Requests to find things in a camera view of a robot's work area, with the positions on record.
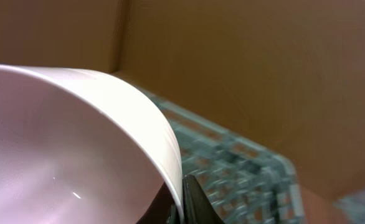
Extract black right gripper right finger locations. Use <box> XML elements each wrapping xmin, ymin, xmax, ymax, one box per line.
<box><xmin>182</xmin><ymin>174</ymin><xmax>224</xmax><ymax>224</ymax></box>

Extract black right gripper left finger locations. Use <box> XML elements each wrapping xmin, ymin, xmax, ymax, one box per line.
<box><xmin>136</xmin><ymin>184</ymin><xmax>178</xmax><ymax>224</ymax></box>

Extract pink bowl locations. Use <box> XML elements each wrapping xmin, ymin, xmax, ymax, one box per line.
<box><xmin>0</xmin><ymin>65</ymin><xmax>184</xmax><ymax>223</ymax></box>

